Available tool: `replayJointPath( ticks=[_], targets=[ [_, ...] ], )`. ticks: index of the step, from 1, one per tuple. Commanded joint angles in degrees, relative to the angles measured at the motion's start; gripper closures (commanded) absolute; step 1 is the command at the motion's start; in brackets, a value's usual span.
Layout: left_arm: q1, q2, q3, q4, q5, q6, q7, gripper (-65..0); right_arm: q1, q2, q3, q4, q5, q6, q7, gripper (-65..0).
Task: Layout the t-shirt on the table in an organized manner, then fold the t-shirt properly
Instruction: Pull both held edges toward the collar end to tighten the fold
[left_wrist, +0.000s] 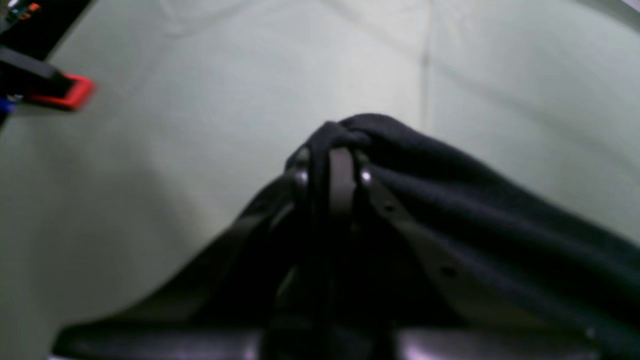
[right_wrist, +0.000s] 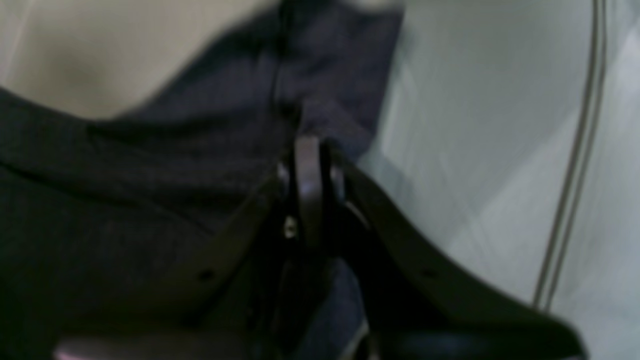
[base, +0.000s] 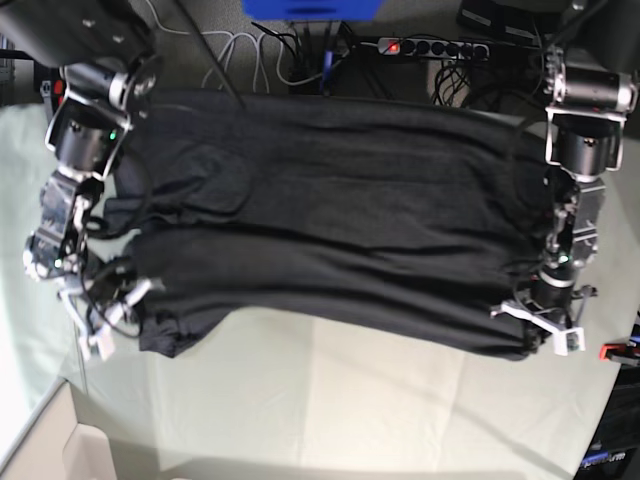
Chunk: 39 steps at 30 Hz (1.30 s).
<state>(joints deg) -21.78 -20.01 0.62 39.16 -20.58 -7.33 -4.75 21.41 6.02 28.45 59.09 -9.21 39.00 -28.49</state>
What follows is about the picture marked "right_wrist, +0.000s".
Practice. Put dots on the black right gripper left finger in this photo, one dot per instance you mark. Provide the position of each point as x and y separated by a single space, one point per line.
220 304

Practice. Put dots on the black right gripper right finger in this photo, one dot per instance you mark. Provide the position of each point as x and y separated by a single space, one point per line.
419 303

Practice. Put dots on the dark grey t-shirt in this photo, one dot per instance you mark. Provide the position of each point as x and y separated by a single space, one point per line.
93 208

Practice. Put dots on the light green tablecloth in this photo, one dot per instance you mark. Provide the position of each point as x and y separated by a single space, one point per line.
509 131

